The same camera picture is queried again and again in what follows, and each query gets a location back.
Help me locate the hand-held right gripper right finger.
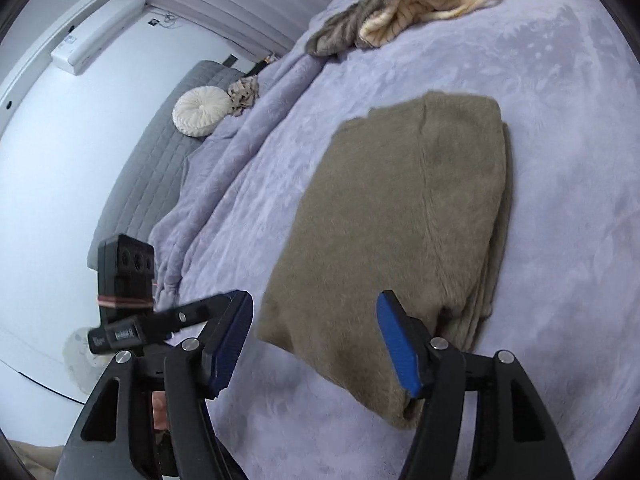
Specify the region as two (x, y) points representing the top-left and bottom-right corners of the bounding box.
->
(376, 290), (576, 480)

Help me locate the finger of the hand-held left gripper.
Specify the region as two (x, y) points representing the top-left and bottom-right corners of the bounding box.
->
(145, 290), (242, 335)

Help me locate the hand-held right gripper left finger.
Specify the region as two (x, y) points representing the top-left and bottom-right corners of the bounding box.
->
(54, 290), (254, 480)

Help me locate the brown knit sweater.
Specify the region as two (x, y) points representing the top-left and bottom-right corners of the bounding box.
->
(255, 90), (514, 431)

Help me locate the grey quilted mattress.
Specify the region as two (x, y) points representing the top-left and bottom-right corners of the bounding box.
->
(87, 60), (247, 272)

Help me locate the lavender fleece blanket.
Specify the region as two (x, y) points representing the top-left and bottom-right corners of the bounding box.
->
(149, 0), (640, 480)

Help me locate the white round cushion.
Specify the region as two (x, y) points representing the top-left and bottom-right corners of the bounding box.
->
(172, 86), (234, 138)

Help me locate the patterned beige cloth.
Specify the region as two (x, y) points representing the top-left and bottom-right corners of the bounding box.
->
(227, 75), (262, 119)

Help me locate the white air conditioner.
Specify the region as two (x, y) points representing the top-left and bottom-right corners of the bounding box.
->
(50, 0), (147, 77)

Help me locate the grey-brown garment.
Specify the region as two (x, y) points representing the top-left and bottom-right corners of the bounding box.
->
(306, 0), (402, 57)

